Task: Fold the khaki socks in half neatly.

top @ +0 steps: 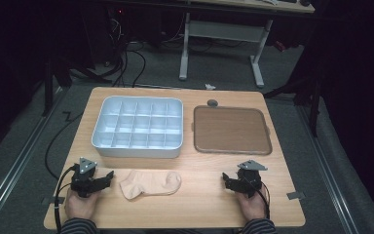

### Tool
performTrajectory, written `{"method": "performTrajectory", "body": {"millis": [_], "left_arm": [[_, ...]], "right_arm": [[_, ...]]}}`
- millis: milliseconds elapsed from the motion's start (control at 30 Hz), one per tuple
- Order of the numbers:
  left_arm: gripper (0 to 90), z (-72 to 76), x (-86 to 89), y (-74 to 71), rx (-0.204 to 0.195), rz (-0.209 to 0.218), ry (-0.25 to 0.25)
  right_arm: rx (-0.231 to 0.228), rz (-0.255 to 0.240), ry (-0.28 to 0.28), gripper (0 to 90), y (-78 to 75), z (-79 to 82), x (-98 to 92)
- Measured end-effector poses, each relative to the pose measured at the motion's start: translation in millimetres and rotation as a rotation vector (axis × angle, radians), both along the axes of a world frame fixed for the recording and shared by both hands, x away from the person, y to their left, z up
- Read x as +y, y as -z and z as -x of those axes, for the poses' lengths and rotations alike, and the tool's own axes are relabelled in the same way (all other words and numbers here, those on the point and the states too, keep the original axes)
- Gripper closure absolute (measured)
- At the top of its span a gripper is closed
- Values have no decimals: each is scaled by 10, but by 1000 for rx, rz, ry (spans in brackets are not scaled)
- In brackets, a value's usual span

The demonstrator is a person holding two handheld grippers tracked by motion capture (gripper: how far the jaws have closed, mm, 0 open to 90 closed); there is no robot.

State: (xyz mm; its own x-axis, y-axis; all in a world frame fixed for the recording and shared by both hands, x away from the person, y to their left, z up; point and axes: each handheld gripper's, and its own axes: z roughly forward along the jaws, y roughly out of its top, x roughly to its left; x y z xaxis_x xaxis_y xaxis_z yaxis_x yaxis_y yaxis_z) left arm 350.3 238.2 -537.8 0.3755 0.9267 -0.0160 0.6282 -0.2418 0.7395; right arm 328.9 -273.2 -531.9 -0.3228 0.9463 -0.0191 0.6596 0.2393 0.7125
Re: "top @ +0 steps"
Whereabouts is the hand-held gripper cable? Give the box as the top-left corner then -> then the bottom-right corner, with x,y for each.
53,165 -> 79,234
256,179 -> 271,220

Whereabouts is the left hand-held gripper cable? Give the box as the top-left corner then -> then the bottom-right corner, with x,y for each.
53,165 -> 79,234

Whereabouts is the brown tray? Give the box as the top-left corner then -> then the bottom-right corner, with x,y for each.
192,104 -> 273,156

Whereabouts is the grey tape piece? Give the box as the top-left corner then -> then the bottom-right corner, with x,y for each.
286,190 -> 307,201

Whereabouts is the person's right hand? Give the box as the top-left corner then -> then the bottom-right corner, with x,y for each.
236,188 -> 270,222

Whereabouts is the white compartment storage box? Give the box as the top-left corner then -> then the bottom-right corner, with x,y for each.
91,95 -> 184,160

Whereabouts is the pale pink sock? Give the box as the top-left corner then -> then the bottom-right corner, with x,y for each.
119,169 -> 182,201

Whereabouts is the desk with white legs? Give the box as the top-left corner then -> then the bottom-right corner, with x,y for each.
177,0 -> 316,89

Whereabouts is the bundle of black cables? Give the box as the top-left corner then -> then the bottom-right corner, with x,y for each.
106,6 -> 148,89

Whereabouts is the metal floor rail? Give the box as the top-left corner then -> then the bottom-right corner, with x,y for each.
0,87 -> 66,234
295,103 -> 360,234

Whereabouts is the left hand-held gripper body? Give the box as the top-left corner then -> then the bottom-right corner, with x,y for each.
70,157 -> 101,199

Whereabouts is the black floor cable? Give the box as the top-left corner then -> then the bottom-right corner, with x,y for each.
44,110 -> 86,181

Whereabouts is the black metal stand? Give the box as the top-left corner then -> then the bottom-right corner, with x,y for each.
41,57 -> 74,118
262,72 -> 324,138

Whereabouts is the person's left hand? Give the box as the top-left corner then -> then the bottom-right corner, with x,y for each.
64,189 -> 101,220

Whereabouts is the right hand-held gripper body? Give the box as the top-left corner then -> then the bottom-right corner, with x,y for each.
237,159 -> 269,199

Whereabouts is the right hand-held gripper cable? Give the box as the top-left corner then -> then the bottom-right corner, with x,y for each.
256,179 -> 271,220

